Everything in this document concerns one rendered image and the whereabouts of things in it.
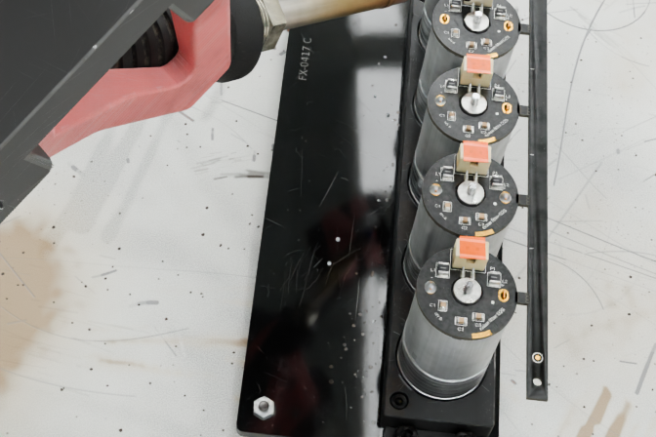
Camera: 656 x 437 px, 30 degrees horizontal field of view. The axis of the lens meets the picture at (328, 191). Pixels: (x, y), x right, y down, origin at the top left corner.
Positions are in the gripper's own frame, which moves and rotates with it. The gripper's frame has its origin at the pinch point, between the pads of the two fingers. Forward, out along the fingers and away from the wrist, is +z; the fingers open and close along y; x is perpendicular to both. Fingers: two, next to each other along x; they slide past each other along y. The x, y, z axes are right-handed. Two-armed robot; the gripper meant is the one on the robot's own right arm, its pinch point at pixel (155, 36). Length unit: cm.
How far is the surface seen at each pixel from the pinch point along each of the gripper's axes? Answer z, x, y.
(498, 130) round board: 9.2, -3.9, -3.9
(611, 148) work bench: 17.6, -6.4, -4.5
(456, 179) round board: 8.2, -2.2, -4.4
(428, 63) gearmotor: 11.0, -4.0, -0.4
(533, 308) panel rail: 7.8, -1.3, -8.2
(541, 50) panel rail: 10.5, -6.4, -2.8
